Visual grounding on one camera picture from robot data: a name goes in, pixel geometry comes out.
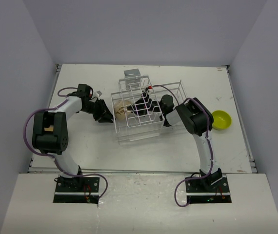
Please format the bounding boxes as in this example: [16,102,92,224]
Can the beige bowl with drawing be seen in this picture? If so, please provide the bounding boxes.
[113,99,132,121]

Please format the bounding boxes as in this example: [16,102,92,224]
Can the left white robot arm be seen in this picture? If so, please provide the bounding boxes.
[29,84,114,192]

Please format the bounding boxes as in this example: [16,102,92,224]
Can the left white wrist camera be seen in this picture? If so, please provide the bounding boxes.
[95,91,102,97]

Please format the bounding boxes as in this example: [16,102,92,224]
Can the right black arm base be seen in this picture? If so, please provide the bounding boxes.
[185,175,232,204]

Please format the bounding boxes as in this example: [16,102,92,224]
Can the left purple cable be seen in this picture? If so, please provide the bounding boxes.
[22,87,109,203]

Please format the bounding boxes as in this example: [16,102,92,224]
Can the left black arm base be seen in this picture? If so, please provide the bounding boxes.
[53,176,100,204]

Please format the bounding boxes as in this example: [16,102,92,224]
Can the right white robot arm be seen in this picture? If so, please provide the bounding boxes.
[125,91,222,192]

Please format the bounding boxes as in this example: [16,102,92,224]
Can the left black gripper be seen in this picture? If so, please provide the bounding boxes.
[82,99,116,123]

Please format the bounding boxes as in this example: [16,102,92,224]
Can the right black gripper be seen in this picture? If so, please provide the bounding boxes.
[128,95,165,117]

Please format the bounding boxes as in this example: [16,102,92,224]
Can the yellow-green bowl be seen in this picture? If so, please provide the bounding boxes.
[212,110,232,130]

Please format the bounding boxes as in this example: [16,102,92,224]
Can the white wire dish rack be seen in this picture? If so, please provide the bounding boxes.
[111,75,186,143]

